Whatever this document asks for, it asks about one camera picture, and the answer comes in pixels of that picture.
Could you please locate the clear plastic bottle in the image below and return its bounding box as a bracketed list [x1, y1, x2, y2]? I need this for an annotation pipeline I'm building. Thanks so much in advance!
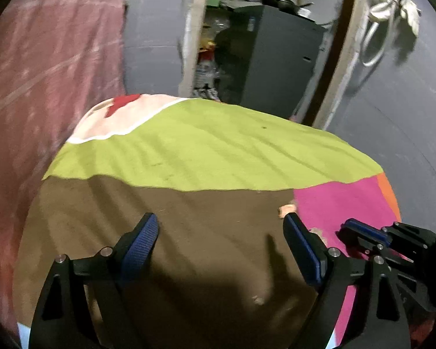
[195, 60, 219, 88]

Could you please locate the dark grey metal cabinet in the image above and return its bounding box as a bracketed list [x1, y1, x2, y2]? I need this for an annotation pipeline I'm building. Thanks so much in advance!
[214, 5, 328, 117]

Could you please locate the white rubber glove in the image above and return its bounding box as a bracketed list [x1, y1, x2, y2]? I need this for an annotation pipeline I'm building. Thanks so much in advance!
[394, 0, 421, 37]

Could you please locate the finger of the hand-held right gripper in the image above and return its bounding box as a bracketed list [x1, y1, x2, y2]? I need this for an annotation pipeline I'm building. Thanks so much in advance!
[381, 221, 436, 250]
[336, 218, 395, 260]

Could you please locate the multicolour patchwork bed sheet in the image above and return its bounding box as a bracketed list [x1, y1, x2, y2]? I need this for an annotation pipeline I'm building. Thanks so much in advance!
[12, 94, 402, 349]

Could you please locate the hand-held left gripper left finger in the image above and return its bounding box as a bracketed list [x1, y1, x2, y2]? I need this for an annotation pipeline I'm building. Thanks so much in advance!
[28, 213, 160, 349]

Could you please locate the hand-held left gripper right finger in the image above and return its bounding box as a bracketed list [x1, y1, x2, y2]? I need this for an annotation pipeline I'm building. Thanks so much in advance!
[283, 212, 411, 349]

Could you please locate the worn white door post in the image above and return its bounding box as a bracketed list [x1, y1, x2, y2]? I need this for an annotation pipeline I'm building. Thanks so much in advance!
[177, 0, 213, 99]
[301, 0, 371, 129]

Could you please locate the black frying pan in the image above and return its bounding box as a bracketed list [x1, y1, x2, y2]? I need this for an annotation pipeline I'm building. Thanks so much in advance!
[262, 0, 313, 12]

